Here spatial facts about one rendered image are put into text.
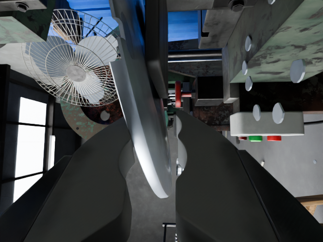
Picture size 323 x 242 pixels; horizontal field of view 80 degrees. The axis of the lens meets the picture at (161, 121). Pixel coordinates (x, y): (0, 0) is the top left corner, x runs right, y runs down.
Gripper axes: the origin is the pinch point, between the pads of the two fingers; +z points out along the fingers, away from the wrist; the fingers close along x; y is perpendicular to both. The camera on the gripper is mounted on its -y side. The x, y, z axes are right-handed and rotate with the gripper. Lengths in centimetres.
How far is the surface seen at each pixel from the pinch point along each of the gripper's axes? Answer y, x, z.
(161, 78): 0.5, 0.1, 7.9
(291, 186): 105, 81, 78
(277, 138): 20.9, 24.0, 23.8
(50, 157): 226, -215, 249
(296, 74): 0.4, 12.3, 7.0
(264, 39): -0.9, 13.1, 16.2
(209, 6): -4.8, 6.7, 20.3
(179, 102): 17.9, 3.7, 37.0
